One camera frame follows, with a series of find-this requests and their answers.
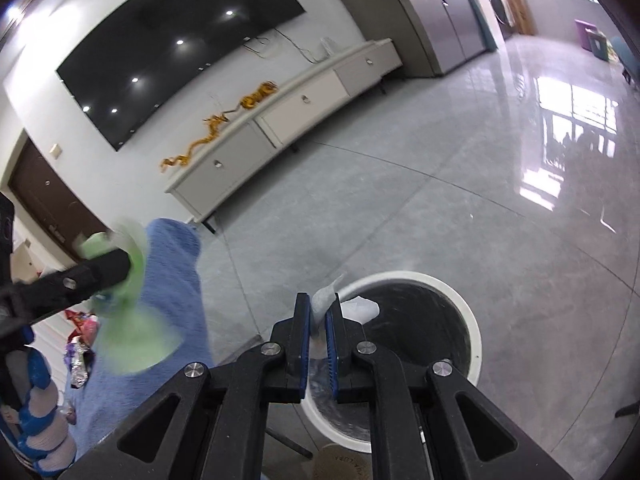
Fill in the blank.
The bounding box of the large black wall television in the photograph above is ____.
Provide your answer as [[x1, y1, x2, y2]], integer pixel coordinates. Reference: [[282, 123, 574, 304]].
[[56, 0, 305, 151]]

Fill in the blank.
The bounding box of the dark brown entrance door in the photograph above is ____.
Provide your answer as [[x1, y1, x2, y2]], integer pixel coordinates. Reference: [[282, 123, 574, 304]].
[[9, 139, 106, 261]]

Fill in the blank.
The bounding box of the blue fluffy blanket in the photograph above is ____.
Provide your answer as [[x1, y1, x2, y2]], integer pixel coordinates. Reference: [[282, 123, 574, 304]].
[[65, 218, 214, 455]]

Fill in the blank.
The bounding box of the cardboard box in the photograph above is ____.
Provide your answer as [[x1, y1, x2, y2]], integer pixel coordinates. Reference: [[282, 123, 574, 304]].
[[506, 0, 536, 36]]

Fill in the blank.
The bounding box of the purple foil wrapper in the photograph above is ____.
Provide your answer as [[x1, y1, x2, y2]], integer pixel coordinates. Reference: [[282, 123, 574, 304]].
[[64, 336, 94, 389]]

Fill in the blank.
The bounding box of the green plastic wrapper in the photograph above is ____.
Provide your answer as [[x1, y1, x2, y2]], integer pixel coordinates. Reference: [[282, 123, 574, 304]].
[[78, 220, 182, 375]]

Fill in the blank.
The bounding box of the beige wall switch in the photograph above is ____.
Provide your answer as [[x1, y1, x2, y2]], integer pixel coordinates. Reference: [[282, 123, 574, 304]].
[[49, 144, 62, 159]]

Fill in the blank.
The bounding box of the golden tiger figurine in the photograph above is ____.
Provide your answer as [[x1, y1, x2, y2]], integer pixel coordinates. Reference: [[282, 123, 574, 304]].
[[240, 81, 278, 110]]

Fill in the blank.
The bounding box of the white low TV cabinet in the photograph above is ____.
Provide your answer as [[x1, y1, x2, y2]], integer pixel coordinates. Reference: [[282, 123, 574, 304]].
[[165, 38, 402, 222]]

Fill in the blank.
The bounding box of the purple storage box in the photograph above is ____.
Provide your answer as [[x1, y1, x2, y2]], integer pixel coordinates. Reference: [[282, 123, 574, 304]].
[[574, 20, 608, 62]]

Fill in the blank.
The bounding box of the white round trash bin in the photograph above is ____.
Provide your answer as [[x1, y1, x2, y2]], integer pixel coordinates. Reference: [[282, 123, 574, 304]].
[[299, 270, 484, 455]]

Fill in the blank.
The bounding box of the red orange snack bag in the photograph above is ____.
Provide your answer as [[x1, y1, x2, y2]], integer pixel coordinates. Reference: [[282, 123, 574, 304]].
[[64, 309, 100, 347]]

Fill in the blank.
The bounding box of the grey double-door refrigerator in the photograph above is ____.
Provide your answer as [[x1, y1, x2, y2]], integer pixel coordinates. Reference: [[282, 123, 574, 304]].
[[390, 0, 487, 78]]

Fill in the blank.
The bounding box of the golden dragon figurine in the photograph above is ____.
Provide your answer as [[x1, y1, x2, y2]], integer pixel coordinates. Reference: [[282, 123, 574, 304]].
[[160, 107, 240, 172]]

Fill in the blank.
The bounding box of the left blue white gloved hand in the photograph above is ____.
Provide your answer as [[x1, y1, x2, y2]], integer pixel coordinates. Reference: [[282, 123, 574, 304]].
[[1, 347, 77, 479]]

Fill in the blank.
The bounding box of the white plastic wrapper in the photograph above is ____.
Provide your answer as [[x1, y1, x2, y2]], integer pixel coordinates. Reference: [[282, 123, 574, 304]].
[[311, 274, 380, 330]]

